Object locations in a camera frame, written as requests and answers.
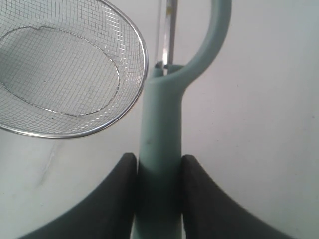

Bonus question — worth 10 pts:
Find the oval wire mesh basket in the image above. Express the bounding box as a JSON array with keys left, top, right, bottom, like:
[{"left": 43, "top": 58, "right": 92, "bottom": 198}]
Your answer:
[{"left": 0, "top": 0, "right": 149, "bottom": 139}]

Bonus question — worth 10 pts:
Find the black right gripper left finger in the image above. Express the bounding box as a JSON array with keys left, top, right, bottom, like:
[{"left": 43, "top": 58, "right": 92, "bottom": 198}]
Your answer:
[{"left": 23, "top": 153, "right": 137, "bottom": 239}]

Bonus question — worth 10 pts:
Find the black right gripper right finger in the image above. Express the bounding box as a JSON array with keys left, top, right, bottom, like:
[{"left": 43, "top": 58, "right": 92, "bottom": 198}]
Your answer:
[{"left": 181, "top": 155, "right": 290, "bottom": 239}]

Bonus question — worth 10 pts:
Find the teal handled peeler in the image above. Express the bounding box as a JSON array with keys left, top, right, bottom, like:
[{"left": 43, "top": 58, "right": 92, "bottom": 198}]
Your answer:
[{"left": 132, "top": 0, "right": 232, "bottom": 239}]

